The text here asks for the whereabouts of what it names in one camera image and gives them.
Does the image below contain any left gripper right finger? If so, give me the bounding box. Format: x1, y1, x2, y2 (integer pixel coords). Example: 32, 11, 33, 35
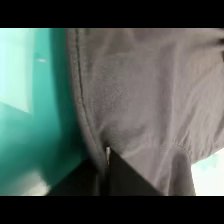
105, 146, 163, 197

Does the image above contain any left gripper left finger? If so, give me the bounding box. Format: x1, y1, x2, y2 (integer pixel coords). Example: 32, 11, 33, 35
47, 157, 103, 197

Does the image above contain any grey garment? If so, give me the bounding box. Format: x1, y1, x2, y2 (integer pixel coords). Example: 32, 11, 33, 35
64, 27, 224, 197

